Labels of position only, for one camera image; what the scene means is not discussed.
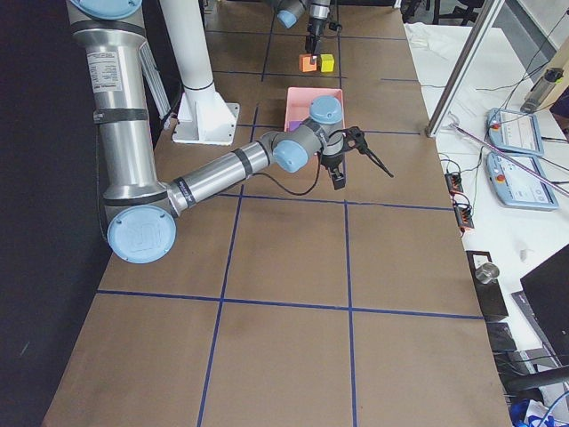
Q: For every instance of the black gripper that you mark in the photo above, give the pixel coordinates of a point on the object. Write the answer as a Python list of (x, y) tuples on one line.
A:
[(332, 160), (316, 24)]

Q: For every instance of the orange foam block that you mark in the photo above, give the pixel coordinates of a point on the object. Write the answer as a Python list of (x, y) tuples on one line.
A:
[(308, 63)]

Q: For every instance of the yellow foam block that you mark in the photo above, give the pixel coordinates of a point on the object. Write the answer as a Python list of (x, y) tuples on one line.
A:
[(326, 63)]

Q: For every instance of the purple foam block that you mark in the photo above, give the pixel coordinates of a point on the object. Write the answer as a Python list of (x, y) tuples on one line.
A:
[(293, 125)]

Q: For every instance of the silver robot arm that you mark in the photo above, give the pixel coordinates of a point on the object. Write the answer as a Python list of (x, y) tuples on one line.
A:
[(289, 12), (140, 209)]

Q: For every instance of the pink plastic bin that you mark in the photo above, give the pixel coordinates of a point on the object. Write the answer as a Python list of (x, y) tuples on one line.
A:
[(298, 100)]

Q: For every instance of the black orange connector board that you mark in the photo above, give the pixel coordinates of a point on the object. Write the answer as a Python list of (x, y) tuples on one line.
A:
[(462, 207)]

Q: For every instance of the lower blue teach pendant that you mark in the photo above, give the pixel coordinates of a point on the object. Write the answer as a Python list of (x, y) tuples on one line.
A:
[(516, 188)]

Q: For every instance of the blue teach pendant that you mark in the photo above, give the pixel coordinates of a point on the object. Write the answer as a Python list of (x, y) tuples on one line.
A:
[(516, 188), (514, 131)]

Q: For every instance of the upper blue teach pendant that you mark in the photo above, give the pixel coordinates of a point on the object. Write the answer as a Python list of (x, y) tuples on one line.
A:
[(514, 131)]

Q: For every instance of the small metal cup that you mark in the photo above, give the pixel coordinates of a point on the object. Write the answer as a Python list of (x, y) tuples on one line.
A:
[(487, 273)]

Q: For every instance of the black monitor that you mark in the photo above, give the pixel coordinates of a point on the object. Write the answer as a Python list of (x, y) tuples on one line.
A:
[(546, 289)]

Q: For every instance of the white pedestal column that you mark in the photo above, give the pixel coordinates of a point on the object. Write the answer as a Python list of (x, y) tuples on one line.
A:
[(204, 117)]

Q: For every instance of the aluminium frame post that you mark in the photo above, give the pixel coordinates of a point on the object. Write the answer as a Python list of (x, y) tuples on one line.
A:
[(484, 23)]

